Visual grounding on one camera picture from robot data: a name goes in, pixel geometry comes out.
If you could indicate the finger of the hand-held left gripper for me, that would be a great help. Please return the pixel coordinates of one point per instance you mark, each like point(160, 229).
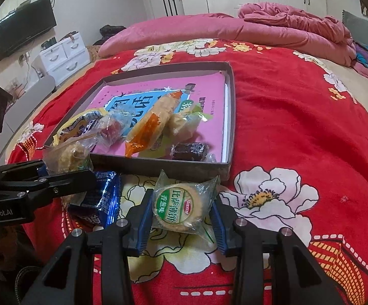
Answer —
point(63, 186)
point(22, 171)

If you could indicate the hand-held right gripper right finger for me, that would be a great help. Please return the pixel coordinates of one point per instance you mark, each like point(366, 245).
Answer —
point(219, 228)

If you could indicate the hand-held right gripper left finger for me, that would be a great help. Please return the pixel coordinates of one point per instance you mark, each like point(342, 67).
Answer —
point(144, 222)

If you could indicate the clear brown cake packet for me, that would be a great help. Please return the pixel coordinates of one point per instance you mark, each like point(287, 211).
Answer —
point(66, 155)

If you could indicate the round green-label biscuit packet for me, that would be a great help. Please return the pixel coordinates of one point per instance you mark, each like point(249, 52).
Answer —
point(177, 203)

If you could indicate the shallow grey cardboard box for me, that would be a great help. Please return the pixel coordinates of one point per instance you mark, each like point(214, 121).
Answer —
point(177, 168)

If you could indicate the clear red candy packet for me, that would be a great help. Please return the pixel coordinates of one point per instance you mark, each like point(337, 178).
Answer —
point(109, 132)

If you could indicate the dark brown cake packet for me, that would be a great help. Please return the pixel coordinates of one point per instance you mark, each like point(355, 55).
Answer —
point(190, 149)

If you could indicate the long orange biscuit packet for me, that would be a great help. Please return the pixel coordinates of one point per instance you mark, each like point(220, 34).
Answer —
point(149, 124)

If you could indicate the blue snack packet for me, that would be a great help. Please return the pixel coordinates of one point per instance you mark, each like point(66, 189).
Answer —
point(99, 193)

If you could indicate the dark clothing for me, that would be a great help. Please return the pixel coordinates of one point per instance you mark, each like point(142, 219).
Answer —
point(3, 260)

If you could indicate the yellow snack packet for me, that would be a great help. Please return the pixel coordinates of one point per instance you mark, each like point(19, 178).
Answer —
point(76, 121)

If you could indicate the light grey board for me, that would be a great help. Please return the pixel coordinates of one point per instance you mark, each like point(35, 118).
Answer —
point(31, 101)

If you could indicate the green-yellow pastry packet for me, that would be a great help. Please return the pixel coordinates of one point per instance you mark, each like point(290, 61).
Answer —
point(180, 124)

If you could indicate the white drawer cabinet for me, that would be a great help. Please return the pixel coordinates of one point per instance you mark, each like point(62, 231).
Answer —
point(60, 57)

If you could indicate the red floral blanket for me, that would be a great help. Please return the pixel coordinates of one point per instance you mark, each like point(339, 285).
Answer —
point(298, 127)

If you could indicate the pink book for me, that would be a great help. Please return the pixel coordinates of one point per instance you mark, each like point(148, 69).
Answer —
point(209, 92)

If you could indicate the black television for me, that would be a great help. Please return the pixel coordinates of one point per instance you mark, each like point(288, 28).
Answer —
point(23, 28)

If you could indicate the dark bag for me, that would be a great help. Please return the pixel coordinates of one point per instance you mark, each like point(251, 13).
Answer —
point(111, 33)

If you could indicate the pink quilt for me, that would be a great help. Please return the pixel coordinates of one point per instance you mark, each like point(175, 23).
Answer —
point(266, 28)

